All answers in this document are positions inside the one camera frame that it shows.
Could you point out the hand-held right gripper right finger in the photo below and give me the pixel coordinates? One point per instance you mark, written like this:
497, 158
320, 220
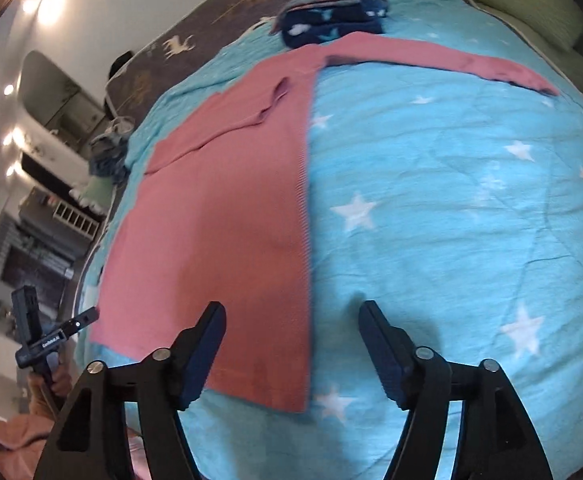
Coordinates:
379, 355

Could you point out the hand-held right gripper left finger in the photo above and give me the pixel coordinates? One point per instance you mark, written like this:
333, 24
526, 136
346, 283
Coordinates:
206, 355

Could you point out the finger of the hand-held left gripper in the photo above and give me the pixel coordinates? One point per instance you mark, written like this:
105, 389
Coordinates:
82, 322

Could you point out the pink knit sweater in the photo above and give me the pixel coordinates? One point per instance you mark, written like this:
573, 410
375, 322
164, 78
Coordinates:
221, 235

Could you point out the blue grey clothes bundle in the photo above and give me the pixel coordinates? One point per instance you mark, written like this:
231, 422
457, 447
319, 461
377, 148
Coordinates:
108, 155

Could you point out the person's left hand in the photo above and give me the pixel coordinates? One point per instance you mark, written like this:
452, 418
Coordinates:
61, 377

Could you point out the dark shelving unit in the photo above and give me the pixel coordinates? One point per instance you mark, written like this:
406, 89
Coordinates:
36, 260

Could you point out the white cubby shelf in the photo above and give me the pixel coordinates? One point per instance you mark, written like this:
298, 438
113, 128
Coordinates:
76, 220

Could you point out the turquoise star print blanket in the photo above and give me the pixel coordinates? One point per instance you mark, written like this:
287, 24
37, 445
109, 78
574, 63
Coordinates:
446, 210

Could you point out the round ceiling spotlight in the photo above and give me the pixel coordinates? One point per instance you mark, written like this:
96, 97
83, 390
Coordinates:
8, 89

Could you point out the black chair back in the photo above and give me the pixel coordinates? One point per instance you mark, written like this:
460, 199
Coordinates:
121, 62

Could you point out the grey deer print bedspread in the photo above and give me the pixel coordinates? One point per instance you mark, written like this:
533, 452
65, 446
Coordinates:
196, 25

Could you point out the folded navy print garment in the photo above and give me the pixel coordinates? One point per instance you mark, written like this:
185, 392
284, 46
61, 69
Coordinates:
321, 27

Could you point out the green striped pillow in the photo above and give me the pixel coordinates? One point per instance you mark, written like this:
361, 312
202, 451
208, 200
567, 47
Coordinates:
531, 5

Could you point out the arched wall niche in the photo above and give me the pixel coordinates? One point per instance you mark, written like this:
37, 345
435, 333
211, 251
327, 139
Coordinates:
56, 100

